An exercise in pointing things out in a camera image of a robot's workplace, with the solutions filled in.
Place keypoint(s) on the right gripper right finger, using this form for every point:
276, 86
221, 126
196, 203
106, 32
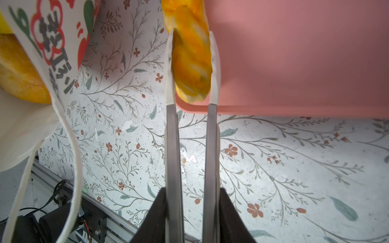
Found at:
221, 221

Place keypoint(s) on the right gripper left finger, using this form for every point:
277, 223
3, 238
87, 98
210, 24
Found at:
164, 222

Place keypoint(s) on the long fake bread piece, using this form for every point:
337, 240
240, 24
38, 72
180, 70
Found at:
191, 54

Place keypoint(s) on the white paper gift bag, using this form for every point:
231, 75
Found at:
42, 48

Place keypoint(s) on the fake bread in bag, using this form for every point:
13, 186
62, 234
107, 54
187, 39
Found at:
19, 77

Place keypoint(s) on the pink plastic tray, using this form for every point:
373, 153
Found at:
302, 58

